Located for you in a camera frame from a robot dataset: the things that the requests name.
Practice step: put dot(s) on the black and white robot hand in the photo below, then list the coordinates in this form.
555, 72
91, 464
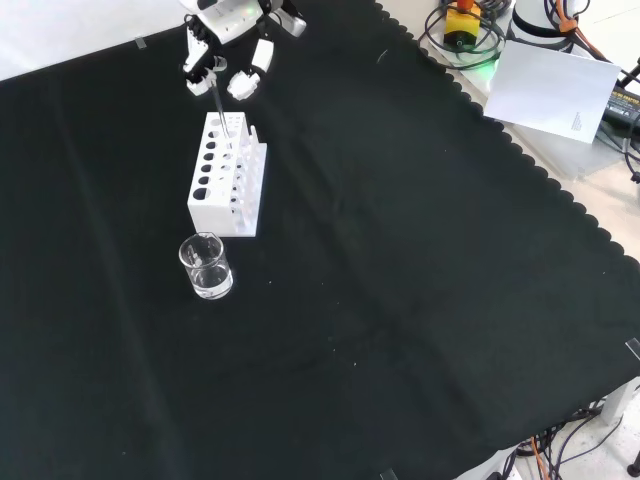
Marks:
230, 22

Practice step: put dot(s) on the clear glass rod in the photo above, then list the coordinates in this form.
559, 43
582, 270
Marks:
218, 107

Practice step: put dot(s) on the white test tube rack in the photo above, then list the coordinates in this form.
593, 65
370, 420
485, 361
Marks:
212, 212

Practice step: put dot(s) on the clear cloth clip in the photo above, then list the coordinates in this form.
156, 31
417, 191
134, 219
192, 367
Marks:
388, 475
141, 44
633, 348

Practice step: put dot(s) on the yellow stop button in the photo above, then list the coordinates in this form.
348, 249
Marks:
462, 25

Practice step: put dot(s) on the clear glass beaker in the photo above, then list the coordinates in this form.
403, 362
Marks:
210, 280

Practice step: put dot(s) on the black bench cloth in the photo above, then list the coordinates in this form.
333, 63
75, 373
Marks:
350, 300

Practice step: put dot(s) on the pale board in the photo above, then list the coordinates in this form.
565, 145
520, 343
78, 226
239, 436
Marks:
550, 90

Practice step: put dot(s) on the black power adapter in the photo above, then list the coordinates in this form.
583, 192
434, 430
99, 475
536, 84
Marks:
625, 107

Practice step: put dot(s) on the grey table leg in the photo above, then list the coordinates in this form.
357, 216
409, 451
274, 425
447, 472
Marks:
620, 402

